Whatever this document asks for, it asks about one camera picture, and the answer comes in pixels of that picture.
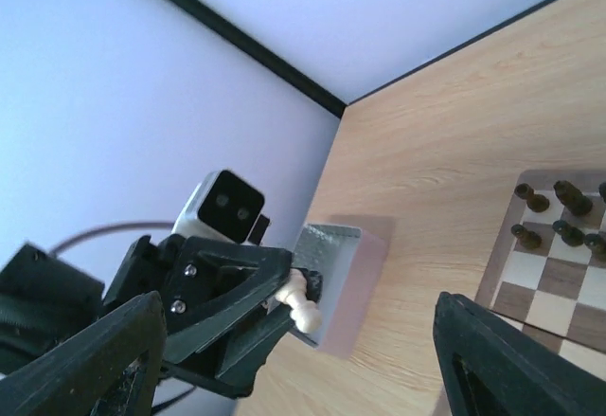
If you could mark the left metal tray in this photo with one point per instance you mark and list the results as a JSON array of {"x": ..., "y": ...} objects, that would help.
[{"x": 349, "y": 252}]

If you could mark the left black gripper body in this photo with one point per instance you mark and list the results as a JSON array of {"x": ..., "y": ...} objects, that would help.
[{"x": 45, "y": 301}]

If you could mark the black cage frame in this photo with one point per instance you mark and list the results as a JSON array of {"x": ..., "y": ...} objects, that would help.
[{"x": 338, "y": 51}]

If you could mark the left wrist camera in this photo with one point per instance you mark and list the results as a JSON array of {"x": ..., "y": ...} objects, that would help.
[{"x": 222, "y": 207}]

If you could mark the wooden chess board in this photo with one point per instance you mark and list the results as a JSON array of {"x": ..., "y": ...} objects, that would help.
[{"x": 556, "y": 293}]

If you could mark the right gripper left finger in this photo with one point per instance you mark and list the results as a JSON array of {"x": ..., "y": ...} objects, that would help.
[{"x": 110, "y": 368}]

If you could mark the dark pawn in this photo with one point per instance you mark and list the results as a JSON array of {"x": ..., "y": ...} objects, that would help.
[
  {"x": 570, "y": 235},
  {"x": 527, "y": 238}
]

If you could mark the dark knight piece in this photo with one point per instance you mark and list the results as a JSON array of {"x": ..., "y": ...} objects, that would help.
[{"x": 576, "y": 202}]

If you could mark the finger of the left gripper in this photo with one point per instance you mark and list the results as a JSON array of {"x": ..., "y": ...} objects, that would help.
[
  {"x": 228, "y": 366},
  {"x": 215, "y": 285}
]

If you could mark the dark rook corner piece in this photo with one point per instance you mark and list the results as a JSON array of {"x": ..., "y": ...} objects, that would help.
[{"x": 534, "y": 201}]

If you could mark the white pawn passed between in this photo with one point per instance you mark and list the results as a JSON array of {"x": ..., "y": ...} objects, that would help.
[{"x": 304, "y": 312}]

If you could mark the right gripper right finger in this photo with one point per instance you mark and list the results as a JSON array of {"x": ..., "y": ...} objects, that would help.
[{"x": 490, "y": 368}]

